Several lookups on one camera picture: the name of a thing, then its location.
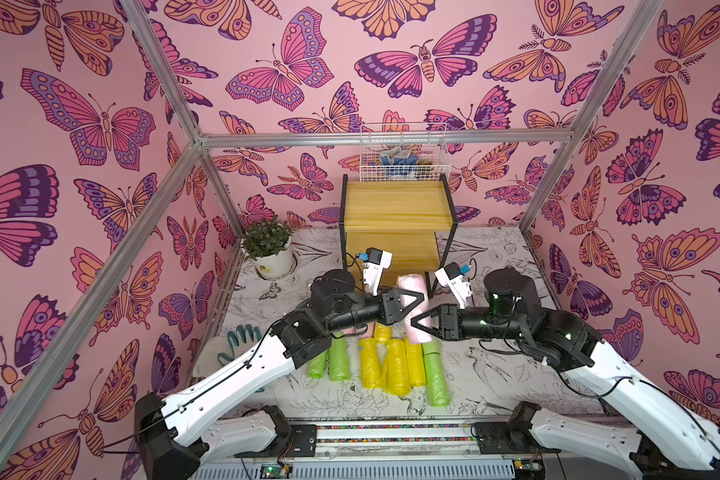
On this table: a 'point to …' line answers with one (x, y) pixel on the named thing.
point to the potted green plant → (268, 243)
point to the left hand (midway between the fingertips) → (423, 298)
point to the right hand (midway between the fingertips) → (416, 320)
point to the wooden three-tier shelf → (411, 220)
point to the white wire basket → (404, 162)
